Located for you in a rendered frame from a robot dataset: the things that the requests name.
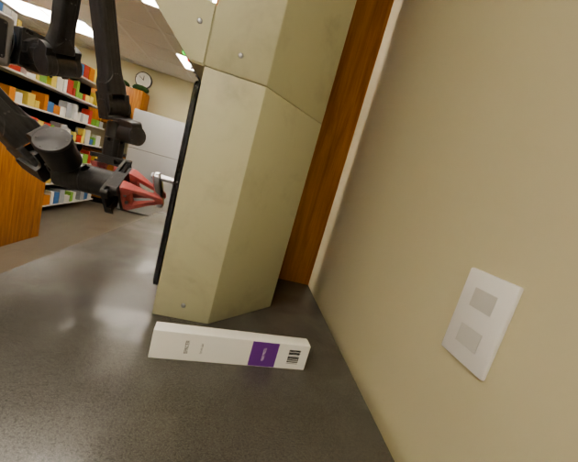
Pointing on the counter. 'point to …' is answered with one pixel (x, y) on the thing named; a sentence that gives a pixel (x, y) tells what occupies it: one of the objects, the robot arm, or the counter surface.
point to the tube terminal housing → (249, 153)
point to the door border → (179, 181)
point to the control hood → (191, 27)
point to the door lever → (160, 184)
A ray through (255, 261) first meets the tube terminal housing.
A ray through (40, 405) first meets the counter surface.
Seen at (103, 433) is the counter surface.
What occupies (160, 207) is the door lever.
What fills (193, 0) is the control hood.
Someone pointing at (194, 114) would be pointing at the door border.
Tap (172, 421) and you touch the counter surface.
